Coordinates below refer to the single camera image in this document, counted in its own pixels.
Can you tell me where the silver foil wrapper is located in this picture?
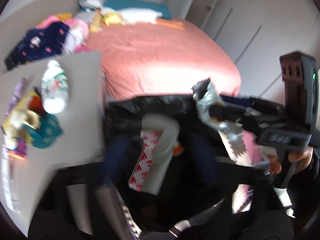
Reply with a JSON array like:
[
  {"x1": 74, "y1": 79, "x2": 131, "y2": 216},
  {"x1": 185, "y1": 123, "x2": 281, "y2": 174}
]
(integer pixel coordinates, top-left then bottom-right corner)
[{"x1": 192, "y1": 79, "x2": 252, "y2": 166}]

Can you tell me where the right hand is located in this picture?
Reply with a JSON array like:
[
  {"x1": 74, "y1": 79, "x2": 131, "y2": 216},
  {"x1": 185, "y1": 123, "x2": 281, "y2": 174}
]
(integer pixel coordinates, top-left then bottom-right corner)
[{"x1": 268, "y1": 146, "x2": 313, "y2": 175}]

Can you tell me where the pink bed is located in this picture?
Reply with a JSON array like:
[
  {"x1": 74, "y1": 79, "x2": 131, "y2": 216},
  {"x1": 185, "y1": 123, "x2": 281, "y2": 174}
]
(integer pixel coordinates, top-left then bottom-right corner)
[{"x1": 86, "y1": 19, "x2": 241, "y2": 100}]

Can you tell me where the black garbage bag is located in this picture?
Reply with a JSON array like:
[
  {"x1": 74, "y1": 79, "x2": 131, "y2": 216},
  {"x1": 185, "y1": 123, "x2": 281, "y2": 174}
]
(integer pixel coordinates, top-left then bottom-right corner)
[{"x1": 28, "y1": 96, "x2": 294, "y2": 239}]

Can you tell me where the teal pillow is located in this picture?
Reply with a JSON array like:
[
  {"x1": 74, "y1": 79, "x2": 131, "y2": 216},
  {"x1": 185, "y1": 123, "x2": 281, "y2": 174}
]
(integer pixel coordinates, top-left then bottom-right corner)
[{"x1": 104, "y1": 0, "x2": 172, "y2": 20}]

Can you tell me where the white goose plush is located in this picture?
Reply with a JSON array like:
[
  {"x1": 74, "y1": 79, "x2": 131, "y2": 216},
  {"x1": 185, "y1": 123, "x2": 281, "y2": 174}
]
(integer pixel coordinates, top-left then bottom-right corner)
[{"x1": 117, "y1": 8, "x2": 163, "y2": 25}]

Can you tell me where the yellow duck plush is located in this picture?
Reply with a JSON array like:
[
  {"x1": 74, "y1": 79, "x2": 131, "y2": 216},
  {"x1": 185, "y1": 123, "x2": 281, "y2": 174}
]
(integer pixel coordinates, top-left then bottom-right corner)
[{"x1": 101, "y1": 12, "x2": 123, "y2": 27}]

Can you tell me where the pink white clothes pile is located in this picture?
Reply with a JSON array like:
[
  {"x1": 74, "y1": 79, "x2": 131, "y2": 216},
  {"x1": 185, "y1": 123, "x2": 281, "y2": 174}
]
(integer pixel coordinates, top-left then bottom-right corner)
[{"x1": 35, "y1": 11, "x2": 101, "y2": 54}]

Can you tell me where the crushed plastic bottle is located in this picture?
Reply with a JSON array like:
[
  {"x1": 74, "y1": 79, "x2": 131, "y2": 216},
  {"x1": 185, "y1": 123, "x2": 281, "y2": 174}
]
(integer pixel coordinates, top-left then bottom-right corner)
[{"x1": 41, "y1": 60, "x2": 69, "y2": 114}]

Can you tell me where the patchwork cushion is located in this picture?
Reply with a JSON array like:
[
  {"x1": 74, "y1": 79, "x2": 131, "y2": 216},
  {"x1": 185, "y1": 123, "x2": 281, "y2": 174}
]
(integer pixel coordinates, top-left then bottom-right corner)
[{"x1": 78, "y1": 0, "x2": 107, "y2": 9}]

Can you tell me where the teal box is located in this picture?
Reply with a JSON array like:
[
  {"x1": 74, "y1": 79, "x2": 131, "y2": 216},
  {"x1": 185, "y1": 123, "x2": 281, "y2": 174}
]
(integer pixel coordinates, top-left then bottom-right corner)
[{"x1": 23, "y1": 113, "x2": 63, "y2": 149}]

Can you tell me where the navy patterned blanket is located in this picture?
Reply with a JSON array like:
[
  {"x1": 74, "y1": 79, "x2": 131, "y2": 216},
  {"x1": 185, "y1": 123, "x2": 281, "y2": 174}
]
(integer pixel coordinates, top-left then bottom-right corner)
[{"x1": 4, "y1": 22, "x2": 69, "y2": 71}]

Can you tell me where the black camera box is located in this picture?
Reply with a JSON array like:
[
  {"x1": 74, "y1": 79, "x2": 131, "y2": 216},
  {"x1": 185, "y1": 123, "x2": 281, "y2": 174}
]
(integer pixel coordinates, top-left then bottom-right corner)
[{"x1": 279, "y1": 51, "x2": 319, "y2": 148}]

